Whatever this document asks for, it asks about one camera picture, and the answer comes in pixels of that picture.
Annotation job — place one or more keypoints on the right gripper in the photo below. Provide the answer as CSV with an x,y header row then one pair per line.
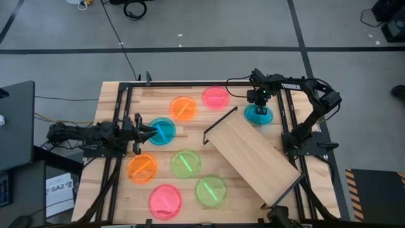
x,y
257,98

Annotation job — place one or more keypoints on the wooden tray board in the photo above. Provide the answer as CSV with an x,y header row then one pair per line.
x,y
253,155

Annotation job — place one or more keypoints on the black equipment case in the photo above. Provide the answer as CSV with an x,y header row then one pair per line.
x,y
395,31
390,8

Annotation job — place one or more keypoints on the blue keypad device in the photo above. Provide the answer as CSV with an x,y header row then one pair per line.
x,y
5,190

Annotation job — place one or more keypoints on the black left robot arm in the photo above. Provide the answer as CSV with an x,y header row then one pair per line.
x,y
79,133

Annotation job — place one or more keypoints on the white and yellow plug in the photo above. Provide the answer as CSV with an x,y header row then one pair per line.
x,y
83,5

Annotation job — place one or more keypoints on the pink translucent plastic plate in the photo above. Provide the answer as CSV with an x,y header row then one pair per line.
x,y
158,196
215,104

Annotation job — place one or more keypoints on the white SA2 cardboard box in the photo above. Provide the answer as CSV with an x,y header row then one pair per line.
x,y
60,196

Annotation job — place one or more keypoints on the black computer mouse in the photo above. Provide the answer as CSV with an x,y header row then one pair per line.
x,y
20,222

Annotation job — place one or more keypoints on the orange translucent plastic plate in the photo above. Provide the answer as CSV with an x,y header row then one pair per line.
x,y
177,114
136,161

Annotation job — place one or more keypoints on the black hazard-striped floor mat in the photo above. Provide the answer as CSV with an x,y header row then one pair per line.
x,y
376,196

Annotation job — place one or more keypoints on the person's shoe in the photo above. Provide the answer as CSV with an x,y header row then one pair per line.
x,y
399,92

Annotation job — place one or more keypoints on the green translucent plastic plate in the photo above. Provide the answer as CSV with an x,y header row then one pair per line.
x,y
218,187
178,171

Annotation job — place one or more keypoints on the black table clamp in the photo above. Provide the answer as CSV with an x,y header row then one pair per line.
x,y
148,79
148,223
261,223

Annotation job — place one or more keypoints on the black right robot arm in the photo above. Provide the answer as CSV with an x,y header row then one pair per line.
x,y
297,85

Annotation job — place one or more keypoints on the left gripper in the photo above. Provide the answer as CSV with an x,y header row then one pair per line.
x,y
131,133

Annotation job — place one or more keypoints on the blue translucent plastic plate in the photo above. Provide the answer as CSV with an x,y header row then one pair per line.
x,y
250,117
167,139

